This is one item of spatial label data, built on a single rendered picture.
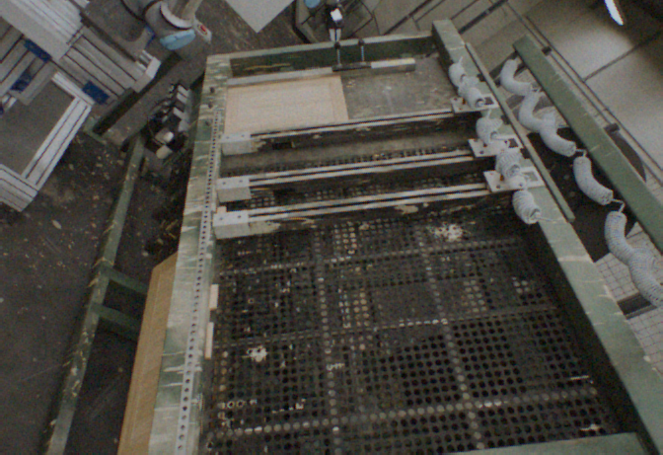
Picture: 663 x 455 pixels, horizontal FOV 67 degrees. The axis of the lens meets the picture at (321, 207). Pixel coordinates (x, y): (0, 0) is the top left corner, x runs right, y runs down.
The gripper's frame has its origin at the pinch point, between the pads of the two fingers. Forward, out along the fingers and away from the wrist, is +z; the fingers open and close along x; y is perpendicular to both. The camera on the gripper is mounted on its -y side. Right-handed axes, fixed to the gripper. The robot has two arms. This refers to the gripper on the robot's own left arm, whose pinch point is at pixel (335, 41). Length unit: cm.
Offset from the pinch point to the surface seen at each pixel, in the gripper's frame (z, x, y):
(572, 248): 2, -3, -156
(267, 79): 8.3, 39.0, -0.3
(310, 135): 7, 41, -55
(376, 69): 9.3, -11.8, -20.8
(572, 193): 33, -51, -119
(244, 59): 9, 42, 26
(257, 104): 11, 50, -14
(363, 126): 5, 20, -63
